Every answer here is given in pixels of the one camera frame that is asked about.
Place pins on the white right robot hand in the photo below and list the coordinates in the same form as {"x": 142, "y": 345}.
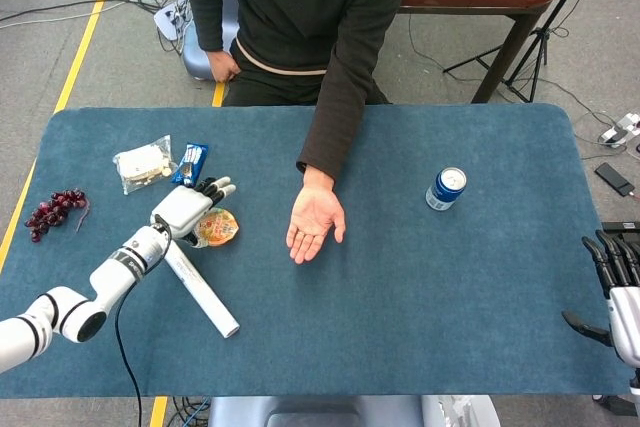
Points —
{"x": 627, "y": 317}

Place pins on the person's right hand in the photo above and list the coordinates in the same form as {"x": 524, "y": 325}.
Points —
{"x": 222, "y": 67}

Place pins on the person's left hand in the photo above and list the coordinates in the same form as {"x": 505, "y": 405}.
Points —
{"x": 312, "y": 217}

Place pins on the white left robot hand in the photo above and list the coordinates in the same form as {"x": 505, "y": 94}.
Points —
{"x": 182, "y": 209}

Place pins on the yellow jelly cup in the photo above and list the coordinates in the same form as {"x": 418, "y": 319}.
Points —
{"x": 221, "y": 229}

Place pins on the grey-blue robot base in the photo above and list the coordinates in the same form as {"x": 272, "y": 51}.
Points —
{"x": 320, "y": 412}

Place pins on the person's right forearm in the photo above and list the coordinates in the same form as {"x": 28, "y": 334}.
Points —
{"x": 205, "y": 2}

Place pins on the person's left forearm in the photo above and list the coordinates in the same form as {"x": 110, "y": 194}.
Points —
{"x": 330, "y": 137}

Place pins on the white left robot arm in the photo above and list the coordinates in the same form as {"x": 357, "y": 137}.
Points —
{"x": 122, "y": 264}

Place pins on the person's dark sweater torso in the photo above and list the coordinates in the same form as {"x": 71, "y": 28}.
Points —
{"x": 310, "y": 7}

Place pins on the blue-grey machine base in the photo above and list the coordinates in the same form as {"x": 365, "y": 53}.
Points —
{"x": 195, "y": 62}

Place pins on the blue snack packet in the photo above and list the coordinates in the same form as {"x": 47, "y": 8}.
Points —
{"x": 191, "y": 164}

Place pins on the clear bag of white snacks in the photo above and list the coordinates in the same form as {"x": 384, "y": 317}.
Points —
{"x": 142, "y": 164}

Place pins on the white floor power strip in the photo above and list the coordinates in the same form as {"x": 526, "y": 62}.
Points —
{"x": 167, "y": 19}

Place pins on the black flat box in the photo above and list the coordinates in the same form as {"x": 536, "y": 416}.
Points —
{"x": 622, "y": 228}

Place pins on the white cylindrical tube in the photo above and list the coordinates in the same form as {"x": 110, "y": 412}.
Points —
{"x": 210, "y": 302}

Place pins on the blue table mat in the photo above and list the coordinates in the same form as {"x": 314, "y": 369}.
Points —
{"x": 400, "y": 307}

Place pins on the dark red grape bunch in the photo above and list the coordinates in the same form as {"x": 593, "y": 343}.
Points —
{"x": 52, "y": 212}

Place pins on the blue drink can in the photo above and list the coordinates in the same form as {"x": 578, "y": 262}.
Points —
{"x": 445, "y": 192}

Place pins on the black phone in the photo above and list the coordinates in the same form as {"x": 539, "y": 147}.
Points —
{"x": 614, "y": 179}

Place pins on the white power strip with plugs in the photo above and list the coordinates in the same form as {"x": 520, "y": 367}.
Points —
{"x": 622, "y": 128}

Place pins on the black tripod stand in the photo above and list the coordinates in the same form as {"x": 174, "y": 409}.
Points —
{"x": 537, "y": 52}

